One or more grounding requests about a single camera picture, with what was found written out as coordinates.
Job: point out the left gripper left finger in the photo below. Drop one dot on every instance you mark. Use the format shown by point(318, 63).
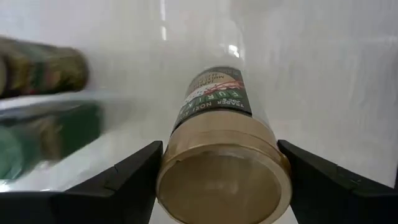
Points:
point(93, 208)

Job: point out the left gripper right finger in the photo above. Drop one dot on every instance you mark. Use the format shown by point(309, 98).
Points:
point(342, 199)

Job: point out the tan-lid furikake spice jar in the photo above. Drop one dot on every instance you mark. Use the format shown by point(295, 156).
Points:
point(224, 140)

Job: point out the yellow-lid chili onion jar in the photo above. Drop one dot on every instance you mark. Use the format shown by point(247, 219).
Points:
point(46, 71)

